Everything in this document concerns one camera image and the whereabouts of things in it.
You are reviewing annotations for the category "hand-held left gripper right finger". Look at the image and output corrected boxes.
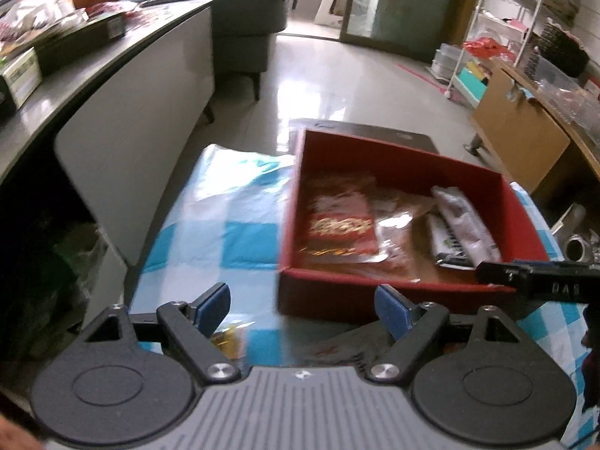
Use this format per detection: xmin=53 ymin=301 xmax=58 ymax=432
xmin=366 ymin=283 xmax=527 ymax=384

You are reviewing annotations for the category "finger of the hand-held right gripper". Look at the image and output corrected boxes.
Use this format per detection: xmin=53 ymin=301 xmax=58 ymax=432
xmin=475 ymin=261 xmax=521 ymax=287
xmin=511 ymin=258 xmax=570 ymax=269

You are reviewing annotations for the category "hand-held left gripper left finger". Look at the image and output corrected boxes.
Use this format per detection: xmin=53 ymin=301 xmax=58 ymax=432
xmin=79 ymin=282 xmax=241 ymax=384

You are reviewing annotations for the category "silver wafer packet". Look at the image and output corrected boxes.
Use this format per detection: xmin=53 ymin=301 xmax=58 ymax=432
xmin=429 ymin=186 xmax=504 ymax=270

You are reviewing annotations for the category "red cardboard box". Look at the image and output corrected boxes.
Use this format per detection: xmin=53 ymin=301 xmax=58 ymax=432
xmin=276 ymin=128 xmax=553 ymax=328

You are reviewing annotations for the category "clear bag of brown snacks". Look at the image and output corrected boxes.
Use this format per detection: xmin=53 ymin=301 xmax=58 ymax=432
xmin=372 ymin=187 xmax=444 ymax=287

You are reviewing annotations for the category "metal pipe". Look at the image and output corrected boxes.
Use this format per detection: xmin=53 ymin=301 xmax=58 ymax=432
xmin=562 ymin=232 xmax=600 ymax=263

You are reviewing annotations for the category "blue white checkered tablecloth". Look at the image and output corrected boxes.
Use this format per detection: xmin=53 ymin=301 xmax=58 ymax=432
xmin=124 ymin=143 xmax=600 ymax=450

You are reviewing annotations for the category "green plastic bag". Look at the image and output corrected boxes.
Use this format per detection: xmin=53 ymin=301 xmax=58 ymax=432
xmin=44 ymin=222 xmax=116 ymax=305

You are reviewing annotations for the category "wooden cabinet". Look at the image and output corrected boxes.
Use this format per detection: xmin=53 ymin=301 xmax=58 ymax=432
xmin=469 ymin=58 xmax=600 ymax=207

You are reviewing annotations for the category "pile of clear plastic containers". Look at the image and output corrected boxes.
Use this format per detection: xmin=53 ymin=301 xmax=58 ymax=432
xmin=527 ymin=56 xmax=600 ymax=127

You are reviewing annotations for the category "grey counter cabinet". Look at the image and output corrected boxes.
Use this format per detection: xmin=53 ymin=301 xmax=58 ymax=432
xmin=0 ymin=0 xmax=216 ymax=268

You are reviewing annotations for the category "teal box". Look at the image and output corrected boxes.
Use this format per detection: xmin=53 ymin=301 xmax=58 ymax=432
xmin=456 ymin=64 xmax=492 ymax=110

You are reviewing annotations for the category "pink thin stick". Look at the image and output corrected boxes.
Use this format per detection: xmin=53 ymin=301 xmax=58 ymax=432
xmin=397 ymin=60 xmax=452 ymax=95

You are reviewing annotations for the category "dark woven basket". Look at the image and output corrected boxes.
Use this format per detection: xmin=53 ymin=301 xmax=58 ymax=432
xmin=532 ymin=18 xmax=590 ymax=77

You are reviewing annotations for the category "translucent storage bin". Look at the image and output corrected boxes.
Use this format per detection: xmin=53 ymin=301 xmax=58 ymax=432
xmin=430 ymin=42 xmax=465 ymax=81

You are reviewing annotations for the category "red plastic bag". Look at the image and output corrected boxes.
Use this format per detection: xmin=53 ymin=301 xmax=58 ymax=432
xmin=463 ymin=36 xmax=511 ymax=61

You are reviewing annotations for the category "grey green sofa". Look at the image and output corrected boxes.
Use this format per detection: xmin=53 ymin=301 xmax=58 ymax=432
xmin=126 ymin=0 xmax=289 ymax=101

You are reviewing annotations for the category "glass sliding door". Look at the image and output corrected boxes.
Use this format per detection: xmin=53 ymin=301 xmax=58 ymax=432
xmin=340 ymin=0 xmax=493 ymax=62

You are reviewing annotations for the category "long black box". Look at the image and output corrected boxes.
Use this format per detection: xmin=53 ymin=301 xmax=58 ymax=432
xmin=34 ymin=10 xmax=128 ymax=77

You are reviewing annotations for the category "green box with white label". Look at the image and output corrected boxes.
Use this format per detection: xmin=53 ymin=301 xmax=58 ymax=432
xmin=0 ymin=46 xmax=43 ymax=110

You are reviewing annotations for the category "red plastic packet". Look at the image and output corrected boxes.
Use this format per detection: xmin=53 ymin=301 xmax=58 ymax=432
xmin=85 ymin=1 xmax=141 ymax=22

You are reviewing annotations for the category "pile of plastic bags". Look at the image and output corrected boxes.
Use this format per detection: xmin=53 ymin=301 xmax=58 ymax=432
xmin=0 ymin=0 xmax=90 ymax=52

